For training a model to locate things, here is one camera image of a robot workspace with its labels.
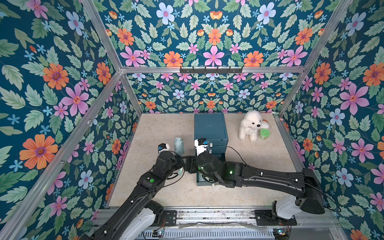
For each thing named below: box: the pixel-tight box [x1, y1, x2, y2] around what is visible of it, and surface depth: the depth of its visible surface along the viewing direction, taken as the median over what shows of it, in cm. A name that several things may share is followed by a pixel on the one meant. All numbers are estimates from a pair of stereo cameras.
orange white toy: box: [260, 119, 270, 129], surface depth 110 cm
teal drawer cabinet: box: [194, 113, 229, 162], surface depth 85 cm
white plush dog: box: [238, 110, 263, 142], surface depth 96 cm
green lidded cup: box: [258, 128, 271, 140], surface depth 106 cm
